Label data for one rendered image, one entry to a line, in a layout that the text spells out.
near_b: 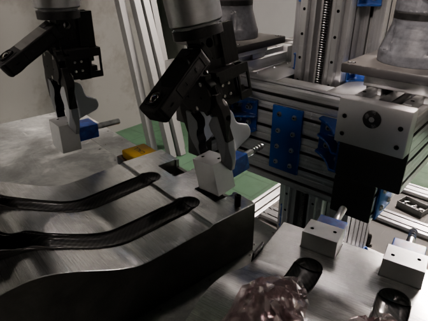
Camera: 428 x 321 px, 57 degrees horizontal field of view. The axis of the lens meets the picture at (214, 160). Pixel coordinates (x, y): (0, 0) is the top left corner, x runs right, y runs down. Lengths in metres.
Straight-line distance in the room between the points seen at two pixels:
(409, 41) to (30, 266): 0.74
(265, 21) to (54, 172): 2.94
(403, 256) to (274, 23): 3.16
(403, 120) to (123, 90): 2.72
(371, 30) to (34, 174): 0.88
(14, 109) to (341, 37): 2.25
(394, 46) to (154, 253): 0.62
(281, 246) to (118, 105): 2.78
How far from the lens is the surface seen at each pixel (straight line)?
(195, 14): 0.53
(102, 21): 3.10
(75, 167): 0.96
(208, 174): 0.60
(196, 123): 0.60
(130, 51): 2.67
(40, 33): 0.74
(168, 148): 2.74
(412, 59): 0.86
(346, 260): 0.58
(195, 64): 0.54
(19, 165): 1.02
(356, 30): 1.10
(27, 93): 2.88
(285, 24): 3.54
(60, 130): 0.76
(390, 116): 0.77
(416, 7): 0.87
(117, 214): 0.61
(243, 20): 1.10
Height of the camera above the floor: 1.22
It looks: 26 degrees down
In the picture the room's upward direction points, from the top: straight up
